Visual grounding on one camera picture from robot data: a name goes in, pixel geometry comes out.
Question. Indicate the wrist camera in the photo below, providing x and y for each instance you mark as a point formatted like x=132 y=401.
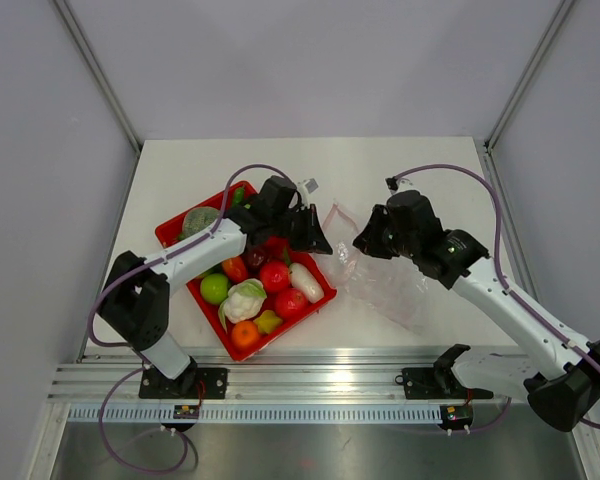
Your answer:
x=308 y=186
x=397 y=185

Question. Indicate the yellow starfruit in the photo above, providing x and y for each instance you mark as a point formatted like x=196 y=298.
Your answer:
x=268 y=322

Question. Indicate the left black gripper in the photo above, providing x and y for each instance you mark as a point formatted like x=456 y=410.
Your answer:
x=312 y=239

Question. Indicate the orange fruit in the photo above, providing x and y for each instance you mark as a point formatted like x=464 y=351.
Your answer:
x=244 y=335

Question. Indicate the red orange mango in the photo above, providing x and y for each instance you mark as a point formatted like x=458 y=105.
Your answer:
x=235 y=269

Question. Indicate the green apple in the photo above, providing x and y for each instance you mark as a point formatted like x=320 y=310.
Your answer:
x=214 y=288

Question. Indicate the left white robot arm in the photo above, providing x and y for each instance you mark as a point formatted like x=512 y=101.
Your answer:
x=135 y=300

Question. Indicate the aluminium frame post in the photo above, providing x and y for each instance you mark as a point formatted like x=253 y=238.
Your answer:
x=531 y=70
x=77 y=34

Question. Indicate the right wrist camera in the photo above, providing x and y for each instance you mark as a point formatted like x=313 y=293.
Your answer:
x=397 y=185

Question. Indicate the aluminium mounting rail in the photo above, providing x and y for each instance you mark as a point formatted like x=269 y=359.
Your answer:
x=274 y=376

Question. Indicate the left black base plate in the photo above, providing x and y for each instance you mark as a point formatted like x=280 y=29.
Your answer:
x=194 y=384

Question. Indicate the white slotted cable duct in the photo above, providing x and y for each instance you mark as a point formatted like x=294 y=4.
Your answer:
x=257 y=414

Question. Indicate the green chili pepper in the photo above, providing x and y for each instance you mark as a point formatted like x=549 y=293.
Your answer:
x=238 y=196

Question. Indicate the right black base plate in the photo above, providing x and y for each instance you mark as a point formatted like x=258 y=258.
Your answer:
x=420 y=382

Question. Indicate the red apple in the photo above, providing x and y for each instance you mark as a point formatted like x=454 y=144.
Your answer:
x=290 y=303

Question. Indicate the clear zip top bag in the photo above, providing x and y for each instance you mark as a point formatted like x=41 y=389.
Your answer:
x=394 y=289

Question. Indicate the red plastic tray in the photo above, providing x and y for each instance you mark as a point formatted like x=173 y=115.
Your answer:
x=278 y=249

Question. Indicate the red tomato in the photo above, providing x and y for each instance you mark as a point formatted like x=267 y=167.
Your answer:
x=274 y=276

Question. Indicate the right aluminium frame post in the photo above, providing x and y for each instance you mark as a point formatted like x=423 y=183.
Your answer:
x=531 y=70

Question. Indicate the left aluminium frame post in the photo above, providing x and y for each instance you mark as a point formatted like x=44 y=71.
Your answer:
x=77 y=34

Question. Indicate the dark red plum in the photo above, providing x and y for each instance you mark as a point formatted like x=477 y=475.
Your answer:
x=255 y=258

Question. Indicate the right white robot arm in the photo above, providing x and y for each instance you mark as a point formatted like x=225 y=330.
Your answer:
x=560 y=375

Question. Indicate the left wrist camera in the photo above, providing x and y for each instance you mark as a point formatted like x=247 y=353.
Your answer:
x=308 y=186

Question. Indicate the white cauliflower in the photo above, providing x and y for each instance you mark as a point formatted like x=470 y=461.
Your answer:
x=244 y=302

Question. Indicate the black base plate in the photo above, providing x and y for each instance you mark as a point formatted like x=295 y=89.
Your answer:
x=420 y=382
x=194 y=384

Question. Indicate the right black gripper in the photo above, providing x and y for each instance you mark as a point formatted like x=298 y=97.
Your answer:
x=368 y=240

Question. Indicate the white radish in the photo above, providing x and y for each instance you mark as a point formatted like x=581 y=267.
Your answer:
x=304 y=281

